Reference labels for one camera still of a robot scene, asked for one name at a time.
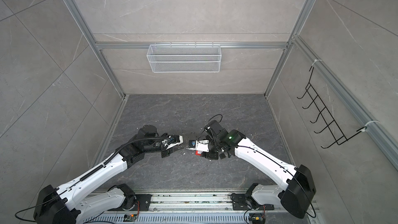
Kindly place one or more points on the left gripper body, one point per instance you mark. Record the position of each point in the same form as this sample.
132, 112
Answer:
167, 153

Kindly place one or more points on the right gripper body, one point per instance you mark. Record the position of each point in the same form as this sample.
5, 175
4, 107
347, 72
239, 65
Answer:
212, 154

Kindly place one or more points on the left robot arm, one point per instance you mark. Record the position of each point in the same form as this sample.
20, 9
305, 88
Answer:
69, 203

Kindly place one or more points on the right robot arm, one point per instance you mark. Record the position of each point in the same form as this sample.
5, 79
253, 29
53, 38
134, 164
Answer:
295, 187

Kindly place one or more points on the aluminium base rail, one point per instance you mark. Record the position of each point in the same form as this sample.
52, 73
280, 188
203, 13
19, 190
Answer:
190, 201

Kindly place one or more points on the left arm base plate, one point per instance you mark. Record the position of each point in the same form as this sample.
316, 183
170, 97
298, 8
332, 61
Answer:
141, 201

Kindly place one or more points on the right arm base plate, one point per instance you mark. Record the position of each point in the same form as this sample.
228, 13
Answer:
240, 202

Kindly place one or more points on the white wire mesh basket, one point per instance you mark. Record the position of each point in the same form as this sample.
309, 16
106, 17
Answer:
184, 58

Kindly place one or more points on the black wire hook rack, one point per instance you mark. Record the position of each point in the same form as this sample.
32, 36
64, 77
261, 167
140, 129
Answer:
324, 114

